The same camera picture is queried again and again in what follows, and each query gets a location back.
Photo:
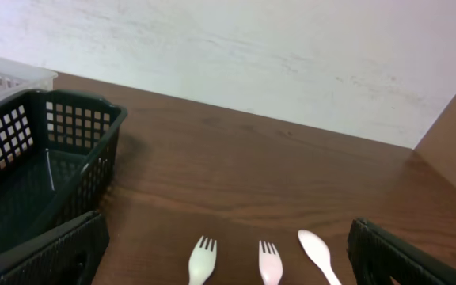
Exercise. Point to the dark green plastic basket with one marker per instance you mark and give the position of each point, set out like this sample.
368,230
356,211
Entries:
57,157

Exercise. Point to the clear plastic basket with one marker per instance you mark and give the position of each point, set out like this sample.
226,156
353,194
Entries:
15,77

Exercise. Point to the white plastic fork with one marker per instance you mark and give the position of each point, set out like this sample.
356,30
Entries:
202,261

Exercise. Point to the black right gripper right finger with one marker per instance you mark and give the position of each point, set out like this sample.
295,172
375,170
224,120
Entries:
379,257

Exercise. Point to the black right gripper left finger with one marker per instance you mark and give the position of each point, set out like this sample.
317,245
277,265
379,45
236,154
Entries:
67,254

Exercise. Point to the pink plastic fork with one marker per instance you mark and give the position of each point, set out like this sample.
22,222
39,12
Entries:
270,264

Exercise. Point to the white short plastic spoon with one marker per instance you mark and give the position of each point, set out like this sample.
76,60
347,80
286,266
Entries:
319,253

